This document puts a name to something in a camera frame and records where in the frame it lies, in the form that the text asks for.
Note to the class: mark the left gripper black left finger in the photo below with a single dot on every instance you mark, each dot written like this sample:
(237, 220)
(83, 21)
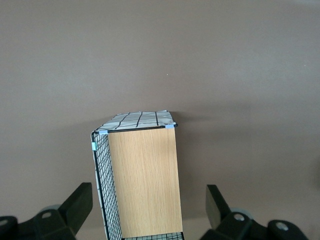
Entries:
(67, 212)

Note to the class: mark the light wooden shelf board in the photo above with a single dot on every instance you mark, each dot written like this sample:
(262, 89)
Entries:
(146, 185)

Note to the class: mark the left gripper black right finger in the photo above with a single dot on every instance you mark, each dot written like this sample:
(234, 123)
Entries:
(225, 217)

